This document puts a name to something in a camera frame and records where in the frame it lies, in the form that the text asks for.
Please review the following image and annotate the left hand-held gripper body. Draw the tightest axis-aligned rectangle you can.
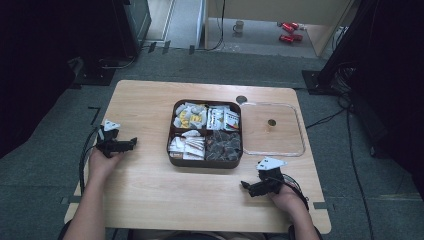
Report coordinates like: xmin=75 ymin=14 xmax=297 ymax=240
xmin=95 ymin=119 xmax=129 ymax=159

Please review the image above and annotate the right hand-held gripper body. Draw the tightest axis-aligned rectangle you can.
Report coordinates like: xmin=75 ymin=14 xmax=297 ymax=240
xmin=255 ymin=156 xmax=288 ymax=196

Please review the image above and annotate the person's left hand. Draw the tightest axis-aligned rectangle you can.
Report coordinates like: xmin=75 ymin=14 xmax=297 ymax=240
xmin=88 ymin=147 xmax=125 ymax=182

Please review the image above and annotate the person's right hand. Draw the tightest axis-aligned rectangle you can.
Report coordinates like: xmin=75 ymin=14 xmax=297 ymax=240
xmin=267 ymin=184 xmax=307 ymax=221

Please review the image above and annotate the clear plastic lid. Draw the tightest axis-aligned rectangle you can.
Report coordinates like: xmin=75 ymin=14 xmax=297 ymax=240
xmin=239 ymin=101 xmax=307 ymax=158

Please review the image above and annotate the brown compartment box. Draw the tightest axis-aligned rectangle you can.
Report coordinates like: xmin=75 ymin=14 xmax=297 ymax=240
xmin=166 ymin=98 xmax=244 ymax=170

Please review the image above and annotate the pile of dark grey packets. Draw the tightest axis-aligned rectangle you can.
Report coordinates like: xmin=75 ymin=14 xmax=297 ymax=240
xmin=205 ymin=130 xmax=242 ymax=162

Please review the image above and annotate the pile of white brown sachets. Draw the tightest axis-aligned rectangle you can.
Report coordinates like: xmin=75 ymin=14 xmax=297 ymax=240
xmin=168 ymin=129 xmax=206 ymax=161

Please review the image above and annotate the pile of white yellow packets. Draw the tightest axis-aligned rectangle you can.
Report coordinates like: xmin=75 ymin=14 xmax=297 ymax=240
xmin=172 ymin=102 xmax=208 ymax=130

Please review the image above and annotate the black stand base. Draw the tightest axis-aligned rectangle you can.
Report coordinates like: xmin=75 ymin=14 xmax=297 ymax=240
xmin=301 ymin=69 xmax=341 ymax=96
xmin=73 ymin=56 xmax=117 ymax=87

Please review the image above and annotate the person's lap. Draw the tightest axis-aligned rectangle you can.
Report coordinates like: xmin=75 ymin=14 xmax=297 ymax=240
xmin=126 ymin=229 xmax=269 ymax=240

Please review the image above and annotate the pile of white printed packets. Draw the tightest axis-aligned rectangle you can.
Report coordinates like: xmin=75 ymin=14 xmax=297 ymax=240
xmin=206 ymin=105 xmax=241 ymax=132

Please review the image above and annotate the dark cabinet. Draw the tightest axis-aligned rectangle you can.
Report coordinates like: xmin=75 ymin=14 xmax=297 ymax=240
xmin=111 ymin=0 xmax=153 ymax=58

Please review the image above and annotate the red can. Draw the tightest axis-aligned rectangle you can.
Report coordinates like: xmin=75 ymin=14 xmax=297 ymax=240
xmin=278 ymin=33 xmax=304 ymax=44
xmin=280 ymin=21 xmax=301 ymax=34

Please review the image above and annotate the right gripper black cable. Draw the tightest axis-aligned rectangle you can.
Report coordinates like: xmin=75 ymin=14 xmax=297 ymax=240
xmin=282 ymin=173 xmax=310 ymax=212

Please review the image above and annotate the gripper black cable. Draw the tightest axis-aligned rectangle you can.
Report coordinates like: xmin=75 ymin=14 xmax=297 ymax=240
xmin=282 ymin=173 xmax=310 ymax=212
xmin=78 ymin=126 xmax=101 ymax=196

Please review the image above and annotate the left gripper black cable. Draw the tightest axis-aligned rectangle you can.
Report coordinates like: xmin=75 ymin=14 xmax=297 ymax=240
xmin=78 ymin=126 xmax=101 ymax=196

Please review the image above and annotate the black floor cable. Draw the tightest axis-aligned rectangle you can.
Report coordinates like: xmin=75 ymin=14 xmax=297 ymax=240
xmin=305 ymin=94 xmax=377 ymax=240

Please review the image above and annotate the black hanging cable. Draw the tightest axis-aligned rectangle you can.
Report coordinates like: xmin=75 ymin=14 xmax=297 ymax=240
xmin=196 ymin=0 xmax=227 ymax=52

